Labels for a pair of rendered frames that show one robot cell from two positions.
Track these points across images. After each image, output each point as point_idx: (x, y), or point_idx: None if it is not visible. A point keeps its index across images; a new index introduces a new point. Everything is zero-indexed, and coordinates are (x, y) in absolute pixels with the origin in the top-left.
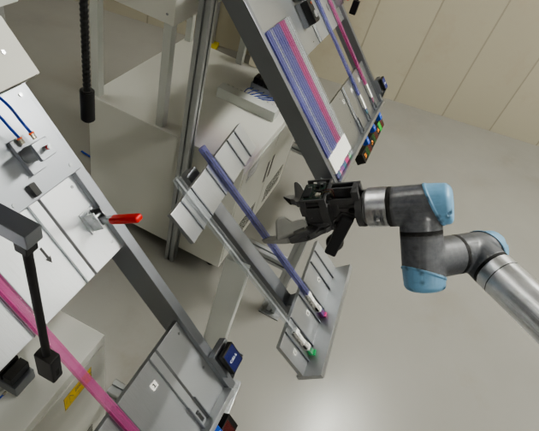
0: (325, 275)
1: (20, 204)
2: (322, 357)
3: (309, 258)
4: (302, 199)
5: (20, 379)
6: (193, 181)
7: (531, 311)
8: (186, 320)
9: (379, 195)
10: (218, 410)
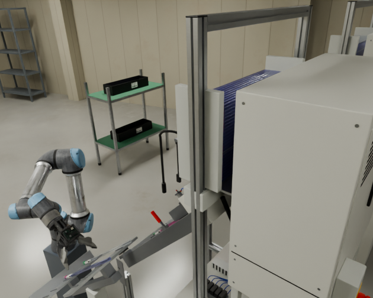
0: (48, 294)
1: None
2: (83, 256)
3: (55, 292)
4: (78, 232)
5: None
6: (119, 252)
7: (40, 184)
8: (137, 248)
9: (54, 211)
10: (132, 248)
